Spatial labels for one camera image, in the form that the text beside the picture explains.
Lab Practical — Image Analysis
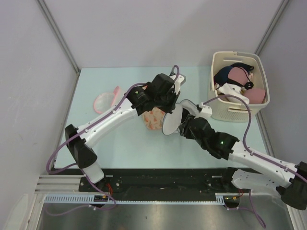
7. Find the white garment in basket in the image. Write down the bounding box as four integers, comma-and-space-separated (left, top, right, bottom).
215, 83, 250, 104

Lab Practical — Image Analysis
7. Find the pink bra with black straps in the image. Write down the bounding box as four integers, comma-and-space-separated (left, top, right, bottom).
227, 67, 265, 104

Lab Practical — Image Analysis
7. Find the white mesh laundry bag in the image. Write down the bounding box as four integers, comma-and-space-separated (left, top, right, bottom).
162, 99, 199, 136

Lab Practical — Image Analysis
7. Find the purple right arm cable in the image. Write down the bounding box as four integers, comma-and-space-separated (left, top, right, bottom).
202, 94, 307, 228

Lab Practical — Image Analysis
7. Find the floral peach mesh laundry bag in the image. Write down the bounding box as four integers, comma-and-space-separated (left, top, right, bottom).
142, 107, 165, 130

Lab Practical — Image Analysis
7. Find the white slotted cable duct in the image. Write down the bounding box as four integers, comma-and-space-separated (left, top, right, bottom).
44, 193, 240, 205

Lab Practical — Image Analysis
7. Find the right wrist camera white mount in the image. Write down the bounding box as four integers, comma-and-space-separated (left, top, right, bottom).
196, 103, 213, 119

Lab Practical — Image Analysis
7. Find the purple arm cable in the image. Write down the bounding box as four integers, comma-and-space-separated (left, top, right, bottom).
45, 65, 180, 216
202, 94, 307, 228

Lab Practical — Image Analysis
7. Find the aluminium frame rail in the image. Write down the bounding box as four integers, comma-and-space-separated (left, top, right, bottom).
35, 175, 82, 194

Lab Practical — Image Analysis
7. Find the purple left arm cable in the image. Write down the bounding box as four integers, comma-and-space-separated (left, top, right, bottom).
45, 65, 180, 216

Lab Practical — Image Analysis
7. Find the pink round mesh laundry bag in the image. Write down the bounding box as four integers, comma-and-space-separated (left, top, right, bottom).
94, 86, 124, 114

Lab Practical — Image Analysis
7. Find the cream perforated plastic basket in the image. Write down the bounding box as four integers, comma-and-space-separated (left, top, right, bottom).
208, 51, 270, 122

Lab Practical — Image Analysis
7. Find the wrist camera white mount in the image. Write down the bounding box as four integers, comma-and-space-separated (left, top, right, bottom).
170, 72, 186, 94
196, 103, 213, 119

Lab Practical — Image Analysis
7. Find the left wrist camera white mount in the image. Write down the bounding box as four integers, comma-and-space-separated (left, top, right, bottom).
170, 72, 186, 94

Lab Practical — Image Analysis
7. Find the navy blue bra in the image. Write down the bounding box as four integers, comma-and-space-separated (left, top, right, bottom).
213, 62, 254, 86

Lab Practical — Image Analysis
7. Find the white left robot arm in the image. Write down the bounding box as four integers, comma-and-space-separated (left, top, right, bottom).
65, 73, 186, 192

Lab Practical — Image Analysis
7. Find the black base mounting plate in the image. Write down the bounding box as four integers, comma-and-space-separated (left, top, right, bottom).
78, 168, 248, 199

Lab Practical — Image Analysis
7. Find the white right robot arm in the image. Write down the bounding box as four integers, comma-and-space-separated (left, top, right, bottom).
178, 115, 307, 210

